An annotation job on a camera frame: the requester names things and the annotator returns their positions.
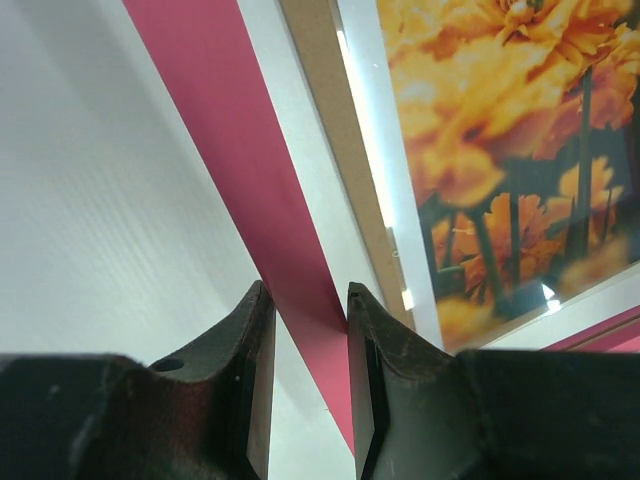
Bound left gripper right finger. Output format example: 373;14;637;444
347;283;639;479

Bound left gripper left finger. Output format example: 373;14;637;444
1;281;276;479

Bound orange flower photo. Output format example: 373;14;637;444
337;0;640;351

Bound pink wooden photo frame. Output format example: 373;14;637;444
125;1;639;440

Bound brown frame backing board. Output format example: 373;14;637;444
280;1;415;329

